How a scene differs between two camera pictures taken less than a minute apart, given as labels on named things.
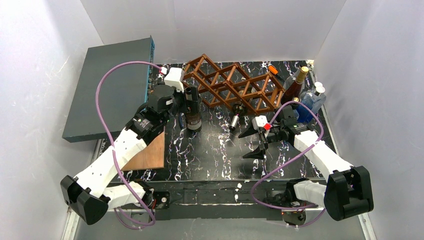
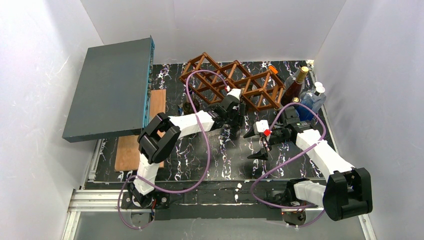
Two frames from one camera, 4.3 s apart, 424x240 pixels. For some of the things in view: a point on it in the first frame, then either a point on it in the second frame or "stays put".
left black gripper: x=180 y=104 → x=230 y=118
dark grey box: x=124 y=91 stays put
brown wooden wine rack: x=228 y=84 stays put
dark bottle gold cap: x=295 y=89 stays put
